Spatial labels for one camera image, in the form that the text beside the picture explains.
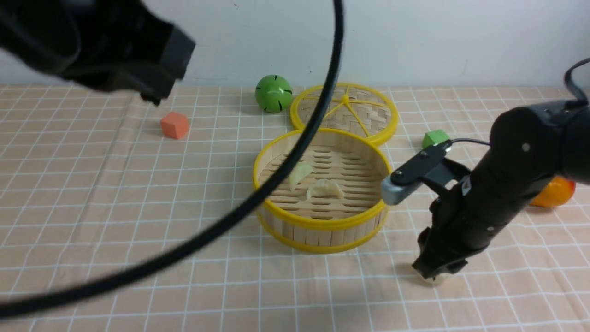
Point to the orange yellow toy pear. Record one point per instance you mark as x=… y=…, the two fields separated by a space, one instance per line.
x=558 y=192

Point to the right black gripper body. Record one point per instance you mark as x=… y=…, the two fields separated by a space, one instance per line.
x=467 y=218

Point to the white dumpling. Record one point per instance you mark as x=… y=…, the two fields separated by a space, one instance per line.
x=437 y=279

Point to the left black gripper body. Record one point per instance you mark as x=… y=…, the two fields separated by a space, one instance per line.
x=104 y=45

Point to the bamboo steamer tray yellow rim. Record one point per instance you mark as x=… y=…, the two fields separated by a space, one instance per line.
x=327 y=225

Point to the checkered beige tablecloth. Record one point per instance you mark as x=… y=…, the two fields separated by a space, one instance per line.
x=89 y=185

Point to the green foam cube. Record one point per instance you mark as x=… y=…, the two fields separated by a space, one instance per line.
x=434 y=137

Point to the woven bamboo steamer lid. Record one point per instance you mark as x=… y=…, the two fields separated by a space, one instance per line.
x=354 y=108

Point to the green toy ball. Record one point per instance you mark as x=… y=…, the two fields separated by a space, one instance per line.
x=273 y=93

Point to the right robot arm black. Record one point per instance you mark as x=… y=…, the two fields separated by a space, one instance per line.
x=529 y=146

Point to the pale dumpling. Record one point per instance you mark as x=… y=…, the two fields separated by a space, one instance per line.
x=325 y=188
x=299 y=172

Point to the orange foam cube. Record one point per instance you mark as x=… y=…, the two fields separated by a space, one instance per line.
x=175 y=125

